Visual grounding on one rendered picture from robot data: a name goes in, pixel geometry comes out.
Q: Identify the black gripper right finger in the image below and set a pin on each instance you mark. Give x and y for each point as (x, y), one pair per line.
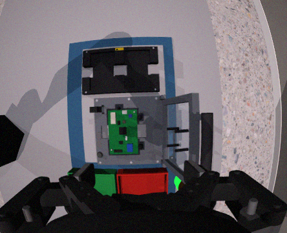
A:
(254, 206)

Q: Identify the green circuit board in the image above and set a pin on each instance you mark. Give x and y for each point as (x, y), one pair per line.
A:
(123, 131)

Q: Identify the red bin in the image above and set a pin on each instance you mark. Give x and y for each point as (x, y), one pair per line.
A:
(142, 181)

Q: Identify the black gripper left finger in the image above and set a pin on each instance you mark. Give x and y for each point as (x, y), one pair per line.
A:
(31, 208)

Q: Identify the green open bin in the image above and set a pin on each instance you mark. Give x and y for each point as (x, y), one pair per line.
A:
(106, 185)

